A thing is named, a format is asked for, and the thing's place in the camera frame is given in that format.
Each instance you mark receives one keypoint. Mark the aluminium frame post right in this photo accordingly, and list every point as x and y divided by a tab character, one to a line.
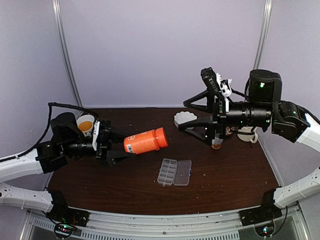
263	35

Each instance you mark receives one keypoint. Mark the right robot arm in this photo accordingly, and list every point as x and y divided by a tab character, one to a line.
262	108

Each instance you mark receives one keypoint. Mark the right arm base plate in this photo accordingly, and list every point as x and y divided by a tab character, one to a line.
259	214

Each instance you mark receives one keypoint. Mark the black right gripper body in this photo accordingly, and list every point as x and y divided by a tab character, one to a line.
219	118

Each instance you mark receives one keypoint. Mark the aluminium frame post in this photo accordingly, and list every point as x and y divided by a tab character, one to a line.
263	35
65	53

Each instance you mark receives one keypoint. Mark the aluminium frame post left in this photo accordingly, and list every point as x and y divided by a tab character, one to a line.
65	53

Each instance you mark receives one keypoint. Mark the orange pill bottle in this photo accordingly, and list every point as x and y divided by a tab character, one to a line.
152	140

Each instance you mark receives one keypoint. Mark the grey capped vitamin bottle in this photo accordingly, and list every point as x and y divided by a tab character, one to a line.
216	142

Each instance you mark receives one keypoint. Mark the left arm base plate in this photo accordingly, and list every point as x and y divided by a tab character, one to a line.
71	216

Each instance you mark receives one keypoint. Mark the white fluted ceramic bowl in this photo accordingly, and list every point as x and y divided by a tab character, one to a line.
183	117

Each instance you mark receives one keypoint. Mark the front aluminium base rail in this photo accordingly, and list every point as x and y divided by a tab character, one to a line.
223	225

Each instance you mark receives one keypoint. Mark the floral mug yellow inside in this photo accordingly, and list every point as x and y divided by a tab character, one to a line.
85	124

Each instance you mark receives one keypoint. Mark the red floral saucer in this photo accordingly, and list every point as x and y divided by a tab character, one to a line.
229	130

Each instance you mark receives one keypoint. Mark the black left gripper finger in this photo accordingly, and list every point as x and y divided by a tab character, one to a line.
115	157
117	136

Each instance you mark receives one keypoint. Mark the clear plastic pill organizer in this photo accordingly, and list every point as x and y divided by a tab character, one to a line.
173	172

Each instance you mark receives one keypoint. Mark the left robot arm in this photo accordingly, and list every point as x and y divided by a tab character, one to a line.
45	157

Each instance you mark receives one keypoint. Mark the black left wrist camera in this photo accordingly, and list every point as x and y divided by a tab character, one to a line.
101	133

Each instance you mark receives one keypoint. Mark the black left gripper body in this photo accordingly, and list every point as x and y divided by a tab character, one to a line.
101	154

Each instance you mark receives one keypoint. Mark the cream ribbed ceramic mug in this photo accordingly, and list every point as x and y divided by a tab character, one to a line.
247	134

